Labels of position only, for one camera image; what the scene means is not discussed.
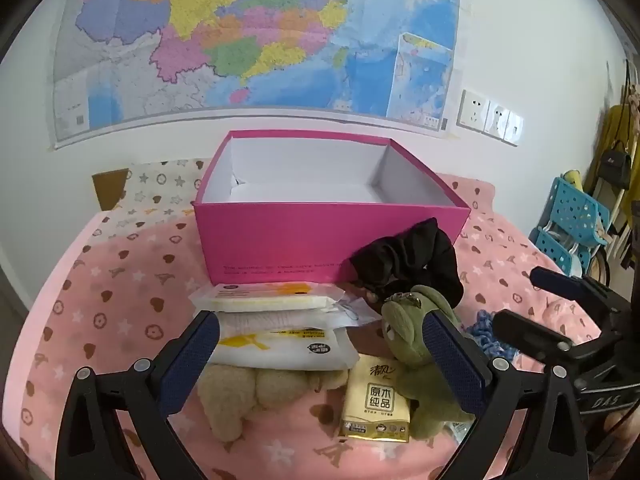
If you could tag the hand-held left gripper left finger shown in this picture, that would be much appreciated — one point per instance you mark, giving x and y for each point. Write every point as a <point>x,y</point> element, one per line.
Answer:
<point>200,345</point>

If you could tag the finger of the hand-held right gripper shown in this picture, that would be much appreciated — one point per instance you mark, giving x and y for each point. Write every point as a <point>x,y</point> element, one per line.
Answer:
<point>560,282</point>
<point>530,335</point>

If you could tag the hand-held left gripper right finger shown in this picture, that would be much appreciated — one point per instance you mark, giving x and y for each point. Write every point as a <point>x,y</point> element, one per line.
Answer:
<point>450,355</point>

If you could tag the blue knit item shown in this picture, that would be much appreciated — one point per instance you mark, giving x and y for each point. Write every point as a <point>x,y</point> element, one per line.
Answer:
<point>480,337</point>

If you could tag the green plush toy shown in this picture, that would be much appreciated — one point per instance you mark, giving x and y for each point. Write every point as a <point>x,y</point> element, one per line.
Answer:
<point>400,330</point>

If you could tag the beige plush bear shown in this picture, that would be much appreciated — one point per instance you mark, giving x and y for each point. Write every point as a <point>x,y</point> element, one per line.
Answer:
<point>240,390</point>

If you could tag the white yellow wet wipes pack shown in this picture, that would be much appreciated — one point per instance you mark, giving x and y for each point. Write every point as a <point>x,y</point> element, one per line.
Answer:
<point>260,296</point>
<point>280,352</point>

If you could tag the gold pocket tissue pack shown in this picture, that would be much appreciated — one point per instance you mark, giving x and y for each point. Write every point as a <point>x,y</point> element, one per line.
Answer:
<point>377,400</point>

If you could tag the black scrunchie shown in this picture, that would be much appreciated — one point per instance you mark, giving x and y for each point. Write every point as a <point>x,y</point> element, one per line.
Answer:
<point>430,255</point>

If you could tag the pink cardboard box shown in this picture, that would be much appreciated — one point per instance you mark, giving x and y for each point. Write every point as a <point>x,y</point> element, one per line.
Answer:
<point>280,240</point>

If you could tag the blue perforated plastic stool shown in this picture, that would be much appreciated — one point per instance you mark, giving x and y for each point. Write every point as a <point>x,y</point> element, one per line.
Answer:
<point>575,210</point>

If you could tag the pink heart print blanket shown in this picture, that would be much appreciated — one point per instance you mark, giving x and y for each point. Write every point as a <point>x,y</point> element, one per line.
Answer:
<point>115,300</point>

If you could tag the small yellow green object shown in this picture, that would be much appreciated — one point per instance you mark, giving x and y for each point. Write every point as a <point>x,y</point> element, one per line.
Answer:
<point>571,176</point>

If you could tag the black handbag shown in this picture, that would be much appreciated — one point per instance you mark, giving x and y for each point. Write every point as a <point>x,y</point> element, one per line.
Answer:
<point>614,165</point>

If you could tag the white star print pillow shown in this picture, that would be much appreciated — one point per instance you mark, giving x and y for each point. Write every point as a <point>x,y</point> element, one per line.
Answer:
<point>160,185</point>

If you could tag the yellow hanging garment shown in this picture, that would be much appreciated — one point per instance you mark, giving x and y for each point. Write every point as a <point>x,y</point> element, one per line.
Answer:
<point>612,125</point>

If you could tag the brown cushion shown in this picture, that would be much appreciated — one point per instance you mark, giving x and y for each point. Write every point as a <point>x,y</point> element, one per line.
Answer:
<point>110,187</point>

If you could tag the white wall socket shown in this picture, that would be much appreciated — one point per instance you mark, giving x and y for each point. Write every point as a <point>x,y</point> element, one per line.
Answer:
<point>496,120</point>
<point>472,109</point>
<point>514,130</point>

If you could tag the colourful wall map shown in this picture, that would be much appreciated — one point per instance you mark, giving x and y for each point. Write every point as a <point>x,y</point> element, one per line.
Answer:
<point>260,35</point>

